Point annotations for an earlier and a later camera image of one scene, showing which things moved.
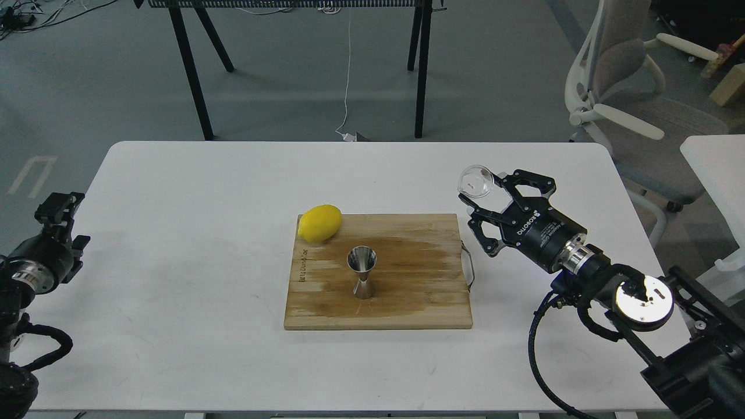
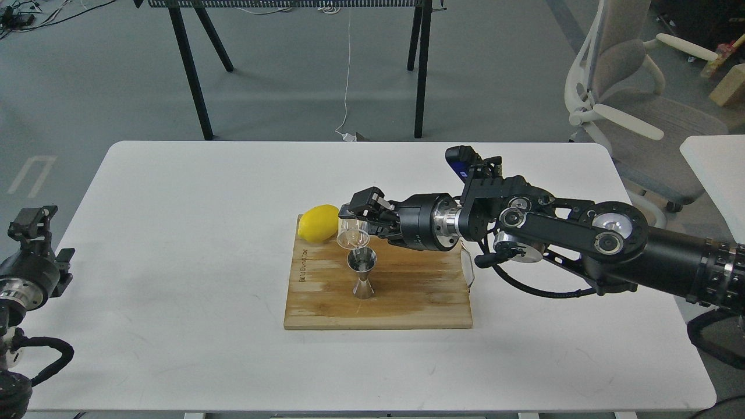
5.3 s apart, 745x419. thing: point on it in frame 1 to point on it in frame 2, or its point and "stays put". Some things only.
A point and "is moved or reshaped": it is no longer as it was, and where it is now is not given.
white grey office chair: x=615 y=79 stays put
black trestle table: x=418 y=44 stays put
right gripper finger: x=546 y=184 to x=369 y=206
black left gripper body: x=43 y=261 stays put
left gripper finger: x=55 y=214 to x=25 y=228
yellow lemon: x=319 y=223 stays put
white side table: x=719 y=162 stays put
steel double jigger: x=362 y=259 stays put
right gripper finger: x=495 y=231 to x=390 y=228
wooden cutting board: x=417 y=280 stays put
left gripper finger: x=68 y=215 to x=43 y=235
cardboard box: x=730 y=85 stays put
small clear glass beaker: x=475 y=181 is moved or reshaped
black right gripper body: x=557 y=242 to x=428 y=222
